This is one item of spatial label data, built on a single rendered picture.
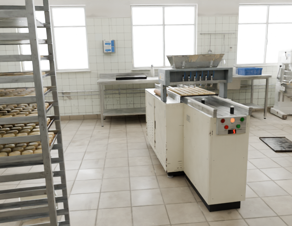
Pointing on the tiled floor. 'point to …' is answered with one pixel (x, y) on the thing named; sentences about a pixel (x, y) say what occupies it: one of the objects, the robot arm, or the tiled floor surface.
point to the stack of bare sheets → (279, 144)
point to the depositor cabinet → (166, 131)
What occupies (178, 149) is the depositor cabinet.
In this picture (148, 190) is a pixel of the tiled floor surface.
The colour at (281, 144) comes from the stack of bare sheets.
